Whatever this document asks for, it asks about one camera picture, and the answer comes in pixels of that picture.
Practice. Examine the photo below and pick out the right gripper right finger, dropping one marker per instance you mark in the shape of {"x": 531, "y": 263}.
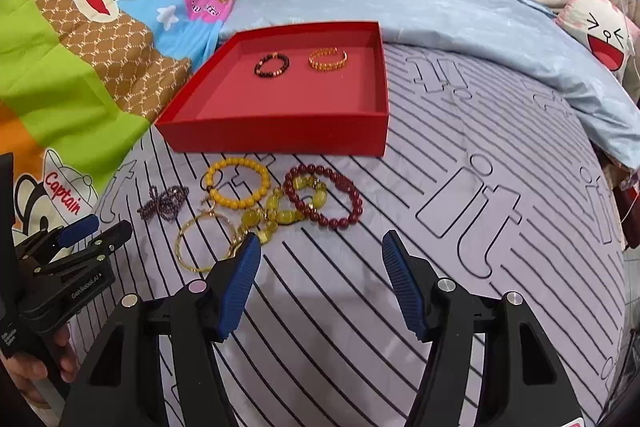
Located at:
{"x": 524, "y": 382}

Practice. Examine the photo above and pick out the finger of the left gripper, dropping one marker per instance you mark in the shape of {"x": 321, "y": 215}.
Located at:
{"x": 96, "y": 251}
{"x": 72, "y": 234}

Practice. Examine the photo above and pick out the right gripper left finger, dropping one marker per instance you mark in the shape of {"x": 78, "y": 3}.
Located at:
{"x": 120, "y": 382}

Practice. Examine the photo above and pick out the garnet bead strand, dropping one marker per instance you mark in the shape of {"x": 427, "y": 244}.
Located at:
{"x": 165, "y": 204}

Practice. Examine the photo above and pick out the thin gold bangle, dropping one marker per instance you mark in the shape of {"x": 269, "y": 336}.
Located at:
{"x": 203, "y": 240}

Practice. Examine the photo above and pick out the person's left hand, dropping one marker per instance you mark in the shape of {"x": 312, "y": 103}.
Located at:
{"x": 25, "y": 370}

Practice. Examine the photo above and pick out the grey striped bedsheet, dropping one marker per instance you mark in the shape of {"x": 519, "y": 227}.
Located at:
{"x": 471, "y": 276}

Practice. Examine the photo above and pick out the cartoon monkey quilt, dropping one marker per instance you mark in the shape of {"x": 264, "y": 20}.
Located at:
{"x": 81, "y": 81}

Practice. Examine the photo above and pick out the red cardboard tray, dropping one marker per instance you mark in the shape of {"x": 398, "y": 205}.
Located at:
{"x": 305, "y": 89}

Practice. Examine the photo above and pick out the white cat face pillow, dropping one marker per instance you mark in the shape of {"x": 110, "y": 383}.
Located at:
{"x": 603, "y": 29}

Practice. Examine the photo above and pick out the light blue blanket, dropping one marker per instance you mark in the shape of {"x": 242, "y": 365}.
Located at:
{"x": 519, "y": 34}

